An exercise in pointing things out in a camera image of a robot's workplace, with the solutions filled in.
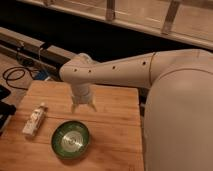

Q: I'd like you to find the black object at left edge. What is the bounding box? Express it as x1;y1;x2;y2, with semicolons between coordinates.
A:
0;84;16;134

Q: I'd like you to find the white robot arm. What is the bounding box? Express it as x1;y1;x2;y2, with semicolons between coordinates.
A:
60;49;213;171

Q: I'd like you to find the grey baseboard rail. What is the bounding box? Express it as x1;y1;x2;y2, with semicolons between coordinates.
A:
0;27;75;68

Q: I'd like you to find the green ceramic bowl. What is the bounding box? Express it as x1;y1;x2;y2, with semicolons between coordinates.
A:
51;120;90;159

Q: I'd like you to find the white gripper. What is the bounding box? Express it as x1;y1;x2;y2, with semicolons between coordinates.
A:
71;83;97;113

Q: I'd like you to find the black cable loop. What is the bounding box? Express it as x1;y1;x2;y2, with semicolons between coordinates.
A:
2;65;36;90

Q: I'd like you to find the small white bottle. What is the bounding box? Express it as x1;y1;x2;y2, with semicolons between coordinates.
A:
22;103;48;136

